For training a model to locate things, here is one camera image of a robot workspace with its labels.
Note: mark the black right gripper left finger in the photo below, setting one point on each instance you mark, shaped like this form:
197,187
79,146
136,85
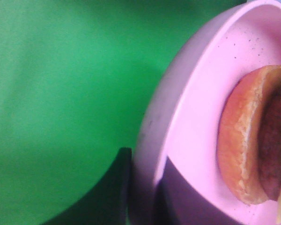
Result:
106,202

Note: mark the burger with lettuce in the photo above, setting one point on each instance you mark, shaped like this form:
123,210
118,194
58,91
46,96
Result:
249,139

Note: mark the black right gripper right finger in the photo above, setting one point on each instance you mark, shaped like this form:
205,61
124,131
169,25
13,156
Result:
178,203

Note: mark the pink round plate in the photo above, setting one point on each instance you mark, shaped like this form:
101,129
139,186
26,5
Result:
181,122

